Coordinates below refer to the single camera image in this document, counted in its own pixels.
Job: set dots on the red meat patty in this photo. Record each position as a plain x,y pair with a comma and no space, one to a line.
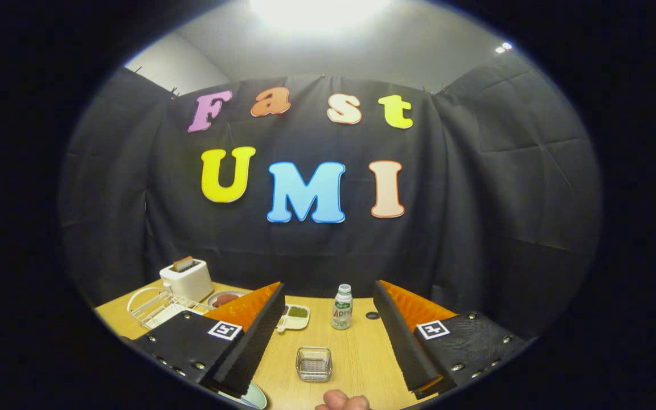
225,299

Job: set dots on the white plastic drip tray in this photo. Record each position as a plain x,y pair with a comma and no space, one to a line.
163,316

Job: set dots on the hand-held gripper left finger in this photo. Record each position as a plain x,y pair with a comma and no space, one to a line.
254,347

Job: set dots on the pale green plate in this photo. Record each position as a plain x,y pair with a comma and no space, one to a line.
254,397

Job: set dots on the black backdrop cloth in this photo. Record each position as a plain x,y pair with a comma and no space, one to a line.
476,199

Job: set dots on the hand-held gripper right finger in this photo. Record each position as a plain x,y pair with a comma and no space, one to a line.
402,336

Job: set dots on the green mung beans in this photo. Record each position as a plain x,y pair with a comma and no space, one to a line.
298,312

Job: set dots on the white toaster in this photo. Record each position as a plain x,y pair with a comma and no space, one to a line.
188,282

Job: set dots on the bright ceiling light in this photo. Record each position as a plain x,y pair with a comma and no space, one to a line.
316,11

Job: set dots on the beige round plate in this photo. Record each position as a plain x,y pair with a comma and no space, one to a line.
212,300

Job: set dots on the small ceiling spotlight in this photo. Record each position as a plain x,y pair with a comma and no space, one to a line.
504,47

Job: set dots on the brown toast slice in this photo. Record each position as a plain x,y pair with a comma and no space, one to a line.
183,263

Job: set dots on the white divided dish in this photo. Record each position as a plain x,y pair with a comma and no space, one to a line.
294,324

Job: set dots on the white drink bottle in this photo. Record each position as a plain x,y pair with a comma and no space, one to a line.
341,316

